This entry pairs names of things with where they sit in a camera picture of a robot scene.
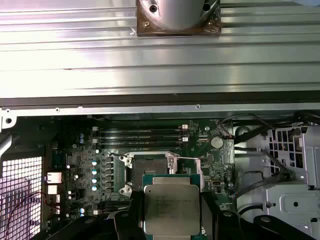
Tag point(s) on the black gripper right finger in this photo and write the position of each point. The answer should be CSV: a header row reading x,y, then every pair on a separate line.
x,y
212,225

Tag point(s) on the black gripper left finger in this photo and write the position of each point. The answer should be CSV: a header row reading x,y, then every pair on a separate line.
x,y
130,220

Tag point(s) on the silver CPU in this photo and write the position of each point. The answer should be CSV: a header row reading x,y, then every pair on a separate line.
x,y
172,207

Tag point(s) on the metal socket cover frame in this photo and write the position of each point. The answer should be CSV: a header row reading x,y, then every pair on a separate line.
x,y
198,167

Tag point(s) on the CPU socket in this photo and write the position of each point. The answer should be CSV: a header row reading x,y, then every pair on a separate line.
x,y
150,165

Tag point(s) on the black RAM slot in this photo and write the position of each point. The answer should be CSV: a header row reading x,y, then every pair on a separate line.
x,y
140,143
140,148
140,137
140,130

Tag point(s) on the green motherboard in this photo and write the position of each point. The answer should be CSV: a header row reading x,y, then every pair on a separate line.
x,y
212,172

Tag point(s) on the round coin battery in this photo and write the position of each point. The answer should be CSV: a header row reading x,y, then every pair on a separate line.
x,y
216,142

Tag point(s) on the silver metal drive cage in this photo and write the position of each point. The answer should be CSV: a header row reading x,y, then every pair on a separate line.
x,y
295,200

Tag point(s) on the black and silver PC case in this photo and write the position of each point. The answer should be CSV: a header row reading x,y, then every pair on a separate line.
x,y
150,110

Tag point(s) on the brown square base plate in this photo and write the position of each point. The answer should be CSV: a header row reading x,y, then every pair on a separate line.
x,y
142,31

